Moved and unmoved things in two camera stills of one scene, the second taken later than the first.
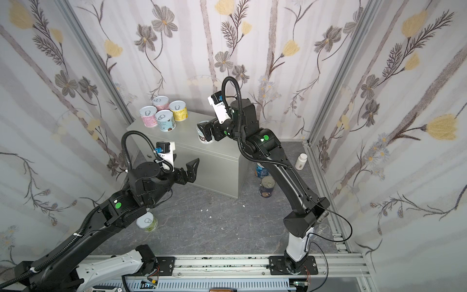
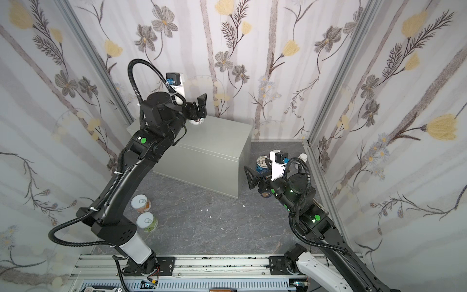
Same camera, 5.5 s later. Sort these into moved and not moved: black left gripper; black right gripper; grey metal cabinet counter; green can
Moved: black left gripper; black right gripper
Not moved: grey metal cabinet counter; green can
